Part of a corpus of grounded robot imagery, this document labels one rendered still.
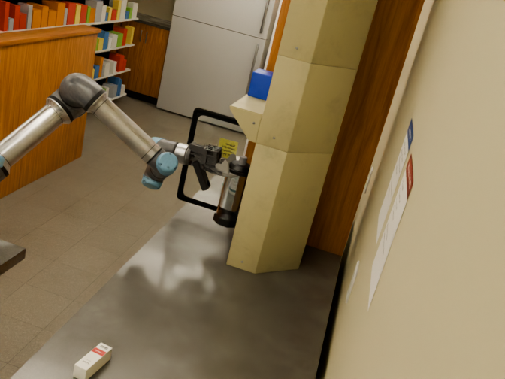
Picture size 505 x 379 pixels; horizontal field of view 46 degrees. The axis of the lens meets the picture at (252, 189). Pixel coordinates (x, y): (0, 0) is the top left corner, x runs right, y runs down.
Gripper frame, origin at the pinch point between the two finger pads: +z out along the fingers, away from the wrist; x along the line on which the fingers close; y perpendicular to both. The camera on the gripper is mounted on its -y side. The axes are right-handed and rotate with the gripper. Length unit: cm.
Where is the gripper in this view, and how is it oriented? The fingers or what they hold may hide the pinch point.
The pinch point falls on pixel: (238, 173)
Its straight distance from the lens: 219.2
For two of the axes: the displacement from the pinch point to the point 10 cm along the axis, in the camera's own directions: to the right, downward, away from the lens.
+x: 2.3, -3.1, 9.2
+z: 9.6, 2.5, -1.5
